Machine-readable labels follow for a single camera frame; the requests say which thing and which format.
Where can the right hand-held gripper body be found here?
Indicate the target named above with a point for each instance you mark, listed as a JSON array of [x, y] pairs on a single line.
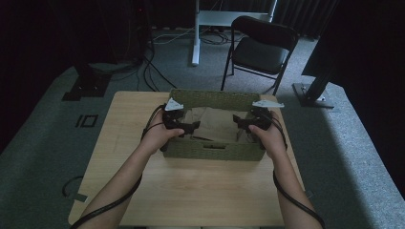
[[261, 118]]

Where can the black stand with flat base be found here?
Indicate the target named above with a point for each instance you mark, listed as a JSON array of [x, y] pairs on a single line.
[[318, 86]]

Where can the white metal desk frame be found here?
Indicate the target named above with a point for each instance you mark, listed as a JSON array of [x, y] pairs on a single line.
[[197, 38]]

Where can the person's right hand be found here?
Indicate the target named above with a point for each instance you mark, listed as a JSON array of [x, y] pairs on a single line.
[[272, 140]]

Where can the green woven basket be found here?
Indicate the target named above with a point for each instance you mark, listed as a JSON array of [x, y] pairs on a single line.
[[216, 99]]

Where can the beige cloth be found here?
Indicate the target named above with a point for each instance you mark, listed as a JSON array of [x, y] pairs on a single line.
[[216, 124]]

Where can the black stand with square base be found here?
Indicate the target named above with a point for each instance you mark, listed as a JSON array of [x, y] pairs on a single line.
[[87, 86]]

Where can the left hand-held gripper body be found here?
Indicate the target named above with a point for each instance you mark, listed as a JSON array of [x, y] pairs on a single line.
[[173, 117]]

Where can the person's left hand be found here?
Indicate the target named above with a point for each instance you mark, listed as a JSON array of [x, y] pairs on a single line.
[[157, 136]]

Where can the black folding chair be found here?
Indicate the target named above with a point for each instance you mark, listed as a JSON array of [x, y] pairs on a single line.
[[261, 54]]

